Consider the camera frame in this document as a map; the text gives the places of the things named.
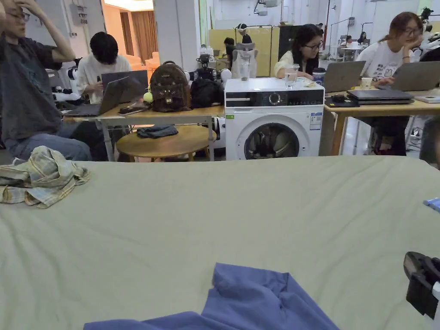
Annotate round wooden table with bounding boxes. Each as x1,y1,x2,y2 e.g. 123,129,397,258
116,125,217,162

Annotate white robot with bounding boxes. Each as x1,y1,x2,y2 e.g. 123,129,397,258
51,66,85,104

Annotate wooden table with backpacks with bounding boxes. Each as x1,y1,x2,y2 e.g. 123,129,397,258
61,61,226,162

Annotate stand with grey vest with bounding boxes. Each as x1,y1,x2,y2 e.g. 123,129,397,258
231,23,259,79

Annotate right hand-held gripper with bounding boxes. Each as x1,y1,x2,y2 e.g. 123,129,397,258
403,251,440,320

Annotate black robot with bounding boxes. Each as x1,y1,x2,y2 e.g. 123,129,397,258
195,53,235,83

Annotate bed with pale green sheet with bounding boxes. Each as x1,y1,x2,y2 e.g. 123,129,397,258
0,155,440,330

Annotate white washing machine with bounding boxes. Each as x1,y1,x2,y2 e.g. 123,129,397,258
224,61,325,161

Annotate wooden table with laptops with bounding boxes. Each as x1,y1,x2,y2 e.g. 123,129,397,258
323,60,440,157

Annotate group of people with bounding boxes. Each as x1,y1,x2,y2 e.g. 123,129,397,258
340,31,370,49

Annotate pale plaid shirt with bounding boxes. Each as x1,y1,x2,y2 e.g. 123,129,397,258
0,146,91,209

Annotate blue garment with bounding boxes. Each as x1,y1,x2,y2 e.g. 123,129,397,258
83,263,341,330

